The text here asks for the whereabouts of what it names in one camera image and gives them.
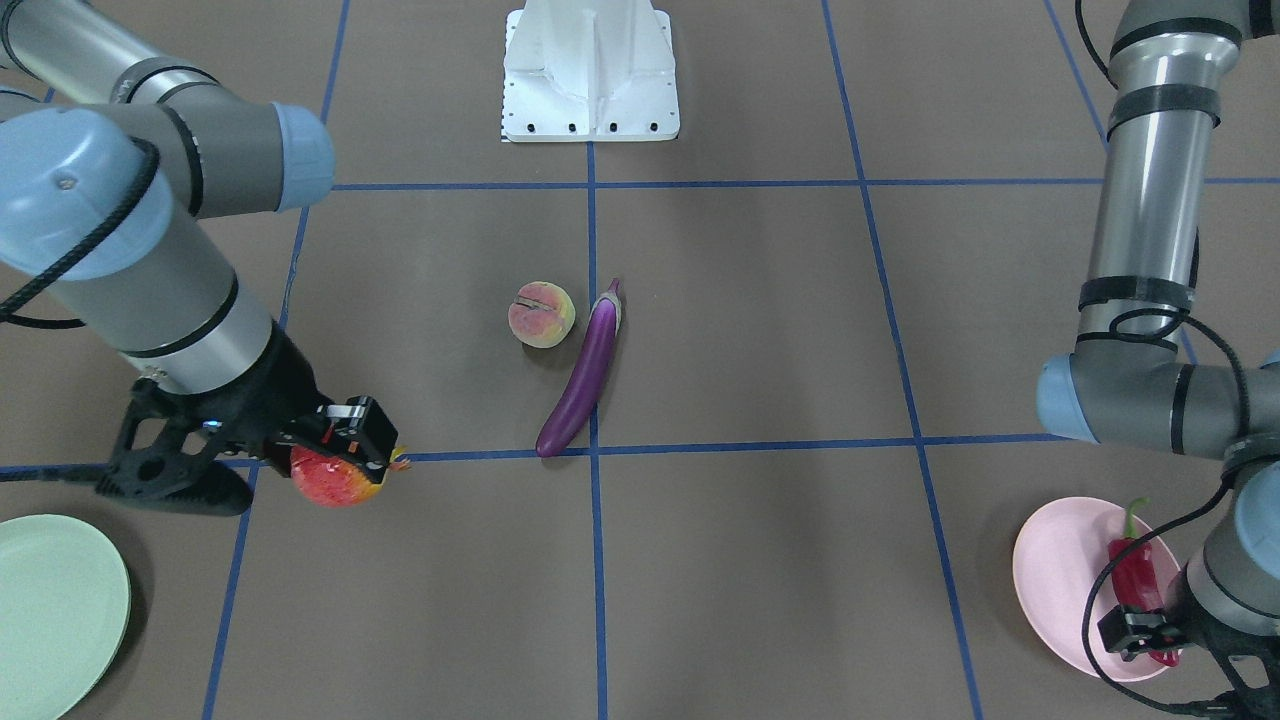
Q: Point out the red pomegranate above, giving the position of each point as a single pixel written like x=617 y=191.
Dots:
x=329 y=481

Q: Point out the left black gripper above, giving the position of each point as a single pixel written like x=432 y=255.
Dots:
x=1215 y=622

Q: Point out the peach with slit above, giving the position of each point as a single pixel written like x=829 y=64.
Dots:
x=542 y=315

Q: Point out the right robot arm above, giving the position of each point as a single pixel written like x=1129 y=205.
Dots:
x=102 y=202

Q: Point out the red chili pepper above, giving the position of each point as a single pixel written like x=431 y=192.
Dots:
x=1135 y=575

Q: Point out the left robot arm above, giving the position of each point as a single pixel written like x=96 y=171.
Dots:
x=1146 y=372

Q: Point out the pink plate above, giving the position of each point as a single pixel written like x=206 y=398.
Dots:
x=1060 y=551

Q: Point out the light green plate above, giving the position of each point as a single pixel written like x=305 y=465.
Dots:
x=65 y=604

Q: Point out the purple eggplant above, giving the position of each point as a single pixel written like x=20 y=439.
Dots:
x=588 y=377

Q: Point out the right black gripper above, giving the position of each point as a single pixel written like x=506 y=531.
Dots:
x=285 y=385

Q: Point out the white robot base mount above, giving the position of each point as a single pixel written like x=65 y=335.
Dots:
x=589 y=71

